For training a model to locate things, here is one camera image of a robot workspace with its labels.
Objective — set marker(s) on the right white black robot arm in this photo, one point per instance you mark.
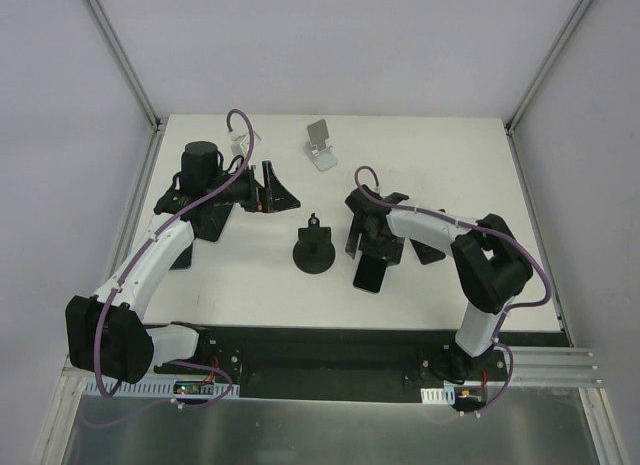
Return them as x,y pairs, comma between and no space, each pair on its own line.
490,267

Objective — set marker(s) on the black round phone stand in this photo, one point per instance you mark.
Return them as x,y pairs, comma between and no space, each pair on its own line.
314,252

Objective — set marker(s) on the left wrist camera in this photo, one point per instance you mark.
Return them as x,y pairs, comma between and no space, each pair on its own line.
240,142

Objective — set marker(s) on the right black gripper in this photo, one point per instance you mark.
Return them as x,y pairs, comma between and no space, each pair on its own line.
373,227

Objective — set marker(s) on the white cable duct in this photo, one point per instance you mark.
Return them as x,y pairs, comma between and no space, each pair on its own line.
438,396
179,389

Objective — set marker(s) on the black folding phone stand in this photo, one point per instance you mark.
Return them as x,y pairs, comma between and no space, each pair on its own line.
430,237

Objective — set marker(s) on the right white cable duct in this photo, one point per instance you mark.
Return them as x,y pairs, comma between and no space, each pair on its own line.
438,396

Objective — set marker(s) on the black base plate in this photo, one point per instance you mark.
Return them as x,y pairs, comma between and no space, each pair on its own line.
357,365

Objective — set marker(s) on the left aluminium frame post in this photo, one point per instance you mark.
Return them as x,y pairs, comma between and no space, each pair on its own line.
106,29

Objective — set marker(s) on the right aluminium frame post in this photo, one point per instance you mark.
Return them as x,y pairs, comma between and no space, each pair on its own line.
562,40

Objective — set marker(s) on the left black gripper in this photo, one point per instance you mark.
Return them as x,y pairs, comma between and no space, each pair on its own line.
259,188

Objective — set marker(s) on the aluminium frame post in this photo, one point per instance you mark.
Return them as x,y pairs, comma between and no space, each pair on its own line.
562,40
106,29

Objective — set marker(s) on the dark blue phone left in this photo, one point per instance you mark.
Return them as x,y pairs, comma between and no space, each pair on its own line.
184,260

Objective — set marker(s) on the black stand left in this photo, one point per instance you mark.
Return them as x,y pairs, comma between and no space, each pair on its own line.
209,221

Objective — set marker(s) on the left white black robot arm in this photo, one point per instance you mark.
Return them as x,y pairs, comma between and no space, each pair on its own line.
105,331

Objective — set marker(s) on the left white cable duct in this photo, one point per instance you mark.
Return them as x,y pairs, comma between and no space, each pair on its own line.
179,389

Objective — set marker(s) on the silver phone stand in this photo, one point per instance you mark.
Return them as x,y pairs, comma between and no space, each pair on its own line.
317,148

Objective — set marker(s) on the aluminium rail right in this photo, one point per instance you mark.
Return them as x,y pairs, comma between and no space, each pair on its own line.
563,367

